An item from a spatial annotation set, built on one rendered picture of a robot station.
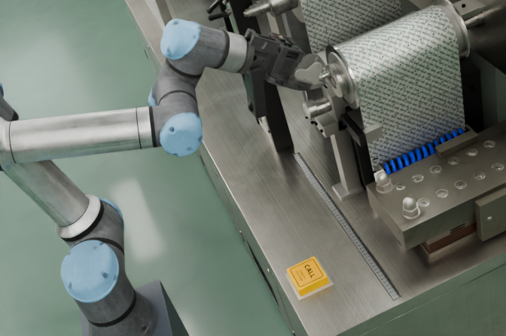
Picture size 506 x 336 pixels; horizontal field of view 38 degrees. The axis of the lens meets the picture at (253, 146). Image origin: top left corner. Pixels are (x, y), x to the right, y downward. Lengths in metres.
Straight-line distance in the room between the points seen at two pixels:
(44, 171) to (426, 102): 0.81
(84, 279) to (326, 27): 0.76
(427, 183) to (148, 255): 1.75
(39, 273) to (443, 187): 2.13
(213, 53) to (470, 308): 0.80
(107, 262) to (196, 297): 1.39
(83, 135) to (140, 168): 2.25
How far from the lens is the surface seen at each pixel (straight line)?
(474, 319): 1.77
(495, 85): 1.76
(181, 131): 1.29
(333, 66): 1.54
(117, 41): 4.60
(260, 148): 2.00
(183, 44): 1.36
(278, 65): 1.45
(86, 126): 1.32
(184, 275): 3.00
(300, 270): 1.65
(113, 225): 1.66
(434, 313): 1.67
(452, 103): 1.68
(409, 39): 1.56
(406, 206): 1.53
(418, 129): 1.67
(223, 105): 2.19
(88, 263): 1.57
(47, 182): 1.56
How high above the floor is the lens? 2.18
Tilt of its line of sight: 39 degrees down
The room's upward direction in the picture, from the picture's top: 19 degrees counter-clockwise
